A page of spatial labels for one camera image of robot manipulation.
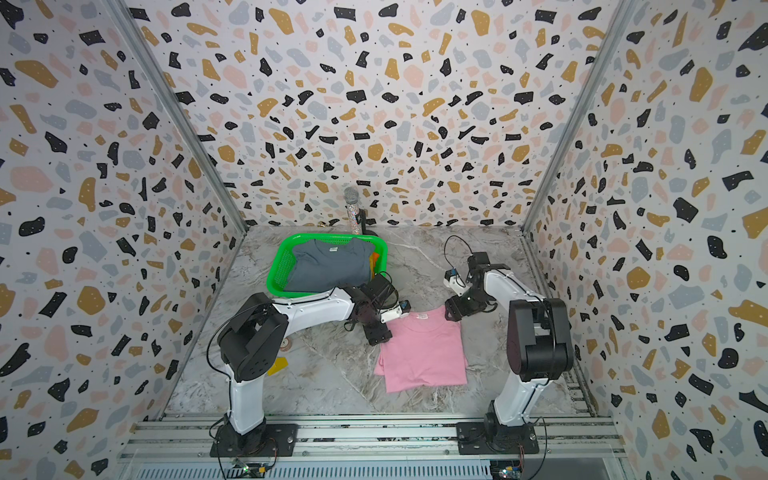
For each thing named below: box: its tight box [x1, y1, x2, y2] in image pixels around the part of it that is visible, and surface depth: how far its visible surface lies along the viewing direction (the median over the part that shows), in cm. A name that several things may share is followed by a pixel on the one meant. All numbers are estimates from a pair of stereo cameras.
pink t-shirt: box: [374, 306, 468, 394], surface depth 88 cm
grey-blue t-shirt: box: [284, 237, 375, 292], surface depth 105 cm
